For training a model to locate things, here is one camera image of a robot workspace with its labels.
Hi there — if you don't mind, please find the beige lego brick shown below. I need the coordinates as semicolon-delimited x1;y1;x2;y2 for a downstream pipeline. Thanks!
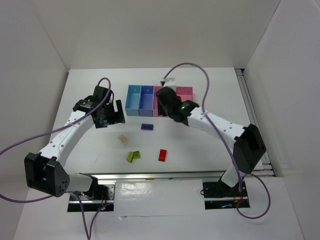
118;134;129;145

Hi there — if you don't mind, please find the dark blue lego brick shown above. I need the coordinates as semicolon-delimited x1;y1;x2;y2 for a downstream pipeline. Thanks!
141;123;154;131

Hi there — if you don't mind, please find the lime green lego piece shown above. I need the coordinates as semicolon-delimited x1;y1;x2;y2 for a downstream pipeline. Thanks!
126;152;134;163

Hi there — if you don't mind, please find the green square lego brick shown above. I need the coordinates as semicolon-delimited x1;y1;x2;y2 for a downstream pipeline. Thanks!
132;150;141;159

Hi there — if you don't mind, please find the red long lego brick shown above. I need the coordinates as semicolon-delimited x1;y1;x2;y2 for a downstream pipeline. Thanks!
158;149;168;162

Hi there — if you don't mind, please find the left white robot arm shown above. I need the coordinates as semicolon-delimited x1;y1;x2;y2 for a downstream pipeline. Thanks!
24;85;125;199

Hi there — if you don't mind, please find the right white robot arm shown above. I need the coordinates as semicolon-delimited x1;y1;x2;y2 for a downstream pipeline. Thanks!
155;86;266;191

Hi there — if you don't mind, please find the light blue bin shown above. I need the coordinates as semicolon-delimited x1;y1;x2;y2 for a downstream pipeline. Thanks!
125;85;142;117

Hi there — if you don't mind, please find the small pink bin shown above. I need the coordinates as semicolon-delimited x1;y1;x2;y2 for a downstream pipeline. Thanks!
152;86;162;117

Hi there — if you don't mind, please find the large pink bin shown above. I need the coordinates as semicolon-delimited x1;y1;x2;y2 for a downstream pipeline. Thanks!
175;86;194;102

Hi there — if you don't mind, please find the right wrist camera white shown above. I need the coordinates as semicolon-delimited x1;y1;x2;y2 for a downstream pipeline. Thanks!
160;77;177;92

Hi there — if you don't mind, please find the aluminium rail front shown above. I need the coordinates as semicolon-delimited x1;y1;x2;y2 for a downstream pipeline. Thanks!
39;170;276;182

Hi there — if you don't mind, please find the aluminium rail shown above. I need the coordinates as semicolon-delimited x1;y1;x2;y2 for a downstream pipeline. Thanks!
234;68;275;177
39;170;276;182

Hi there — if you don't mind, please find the aluminium rail right side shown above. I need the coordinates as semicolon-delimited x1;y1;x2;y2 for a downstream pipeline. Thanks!
234;68;275;177

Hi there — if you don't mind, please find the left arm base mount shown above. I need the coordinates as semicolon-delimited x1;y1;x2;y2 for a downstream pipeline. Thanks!
67;173;116;213

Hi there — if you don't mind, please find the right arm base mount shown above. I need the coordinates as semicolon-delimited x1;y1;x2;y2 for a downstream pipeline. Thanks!
200;181;250;210

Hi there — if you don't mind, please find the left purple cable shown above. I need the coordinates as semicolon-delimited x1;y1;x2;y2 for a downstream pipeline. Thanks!
0;77;112;240

